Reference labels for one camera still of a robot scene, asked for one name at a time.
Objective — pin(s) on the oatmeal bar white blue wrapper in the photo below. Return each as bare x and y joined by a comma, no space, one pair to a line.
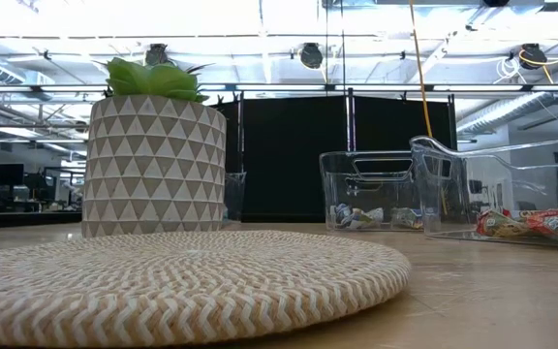
346,215

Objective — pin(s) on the red green wrapper granola bar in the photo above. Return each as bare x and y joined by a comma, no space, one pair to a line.
557,227
499,224

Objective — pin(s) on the wide black partition panel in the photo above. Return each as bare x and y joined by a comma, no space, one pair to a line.
284,160

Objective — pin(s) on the small clear plastic bin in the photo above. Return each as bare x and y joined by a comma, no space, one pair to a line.
235,194

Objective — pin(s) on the narrow black partition panel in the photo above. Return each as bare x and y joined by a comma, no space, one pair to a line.
230,136

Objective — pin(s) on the white grey triangle-pattern pot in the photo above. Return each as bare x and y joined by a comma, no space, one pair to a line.
153,169

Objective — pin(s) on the round woven beige placemat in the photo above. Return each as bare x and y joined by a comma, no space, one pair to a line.
177,281

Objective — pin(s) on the green artificial succulent plant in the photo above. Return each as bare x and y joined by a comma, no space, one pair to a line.
153,80

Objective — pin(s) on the large clear plastic bin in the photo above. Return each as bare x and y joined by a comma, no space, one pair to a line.
458,194

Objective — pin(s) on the black computer monitor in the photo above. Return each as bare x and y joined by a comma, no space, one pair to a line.
7,174

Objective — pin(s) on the metal partition post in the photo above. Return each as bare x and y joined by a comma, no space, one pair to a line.
350,121

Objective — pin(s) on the silver ventilation duct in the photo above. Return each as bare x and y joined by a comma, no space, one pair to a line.
497,114

